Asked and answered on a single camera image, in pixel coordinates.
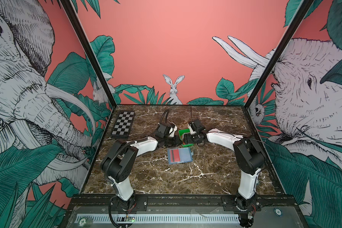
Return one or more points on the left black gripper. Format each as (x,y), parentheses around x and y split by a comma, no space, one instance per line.
(176,138)

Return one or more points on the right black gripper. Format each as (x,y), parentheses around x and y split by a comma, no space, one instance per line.
(189,138)

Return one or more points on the green card tray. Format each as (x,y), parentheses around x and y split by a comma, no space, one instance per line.
(182,134)

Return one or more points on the blue card holder wallet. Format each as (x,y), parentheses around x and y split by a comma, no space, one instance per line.
(185,155)

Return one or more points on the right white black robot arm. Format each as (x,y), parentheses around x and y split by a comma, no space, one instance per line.
(248,152)

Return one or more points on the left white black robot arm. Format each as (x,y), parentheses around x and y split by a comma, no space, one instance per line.
(121,157)

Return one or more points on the black white checkerboard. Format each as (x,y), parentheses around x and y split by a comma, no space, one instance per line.
(123,125)

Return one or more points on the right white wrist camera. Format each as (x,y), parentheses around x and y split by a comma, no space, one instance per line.
(192,132)

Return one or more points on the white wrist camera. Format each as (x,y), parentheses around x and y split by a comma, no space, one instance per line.
(192,132)
(172,131)

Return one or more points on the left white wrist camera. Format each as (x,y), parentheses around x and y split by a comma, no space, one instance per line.
(172,131)

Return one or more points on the black front mounting rail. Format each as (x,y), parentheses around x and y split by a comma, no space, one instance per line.
(143,202)

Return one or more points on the white slotted cable duct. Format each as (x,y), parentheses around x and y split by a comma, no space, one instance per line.
(89,219)

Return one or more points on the left black frame post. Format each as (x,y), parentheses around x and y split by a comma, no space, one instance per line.
(73,18)

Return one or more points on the black frame post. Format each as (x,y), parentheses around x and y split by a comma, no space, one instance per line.
(293,26)
(73,18)

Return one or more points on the right black frame post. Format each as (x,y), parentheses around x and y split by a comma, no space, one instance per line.
(293,26)

